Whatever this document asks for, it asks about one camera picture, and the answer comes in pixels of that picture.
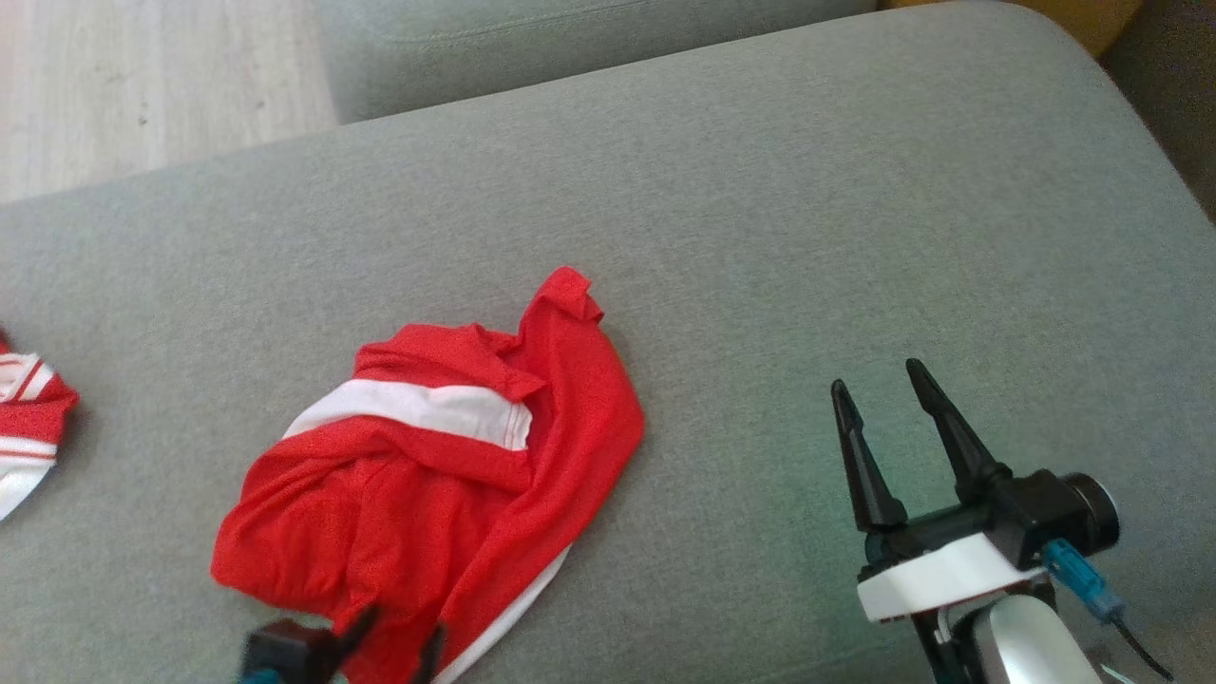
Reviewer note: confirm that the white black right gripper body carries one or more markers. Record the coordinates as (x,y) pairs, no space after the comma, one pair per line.
(940,570)

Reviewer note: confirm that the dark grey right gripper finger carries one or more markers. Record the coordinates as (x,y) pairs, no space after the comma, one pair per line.
(872,484)
(964,456)

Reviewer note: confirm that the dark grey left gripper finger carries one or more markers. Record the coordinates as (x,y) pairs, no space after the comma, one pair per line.
(359,629)
(430,657)

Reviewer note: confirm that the red garment with white panel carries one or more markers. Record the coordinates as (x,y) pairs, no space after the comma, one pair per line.
(570,408)

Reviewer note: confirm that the red basketball jersey white sleeves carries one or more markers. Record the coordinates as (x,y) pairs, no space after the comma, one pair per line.
(38,408)

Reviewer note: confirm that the large grey sofa chaise cushion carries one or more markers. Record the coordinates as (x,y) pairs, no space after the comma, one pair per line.
(760,237)

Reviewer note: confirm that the long grey sofa seat cushion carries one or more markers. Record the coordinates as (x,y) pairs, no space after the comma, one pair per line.
(570,47)

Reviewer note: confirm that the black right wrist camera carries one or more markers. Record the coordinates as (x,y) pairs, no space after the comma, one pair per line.
(1045,513)

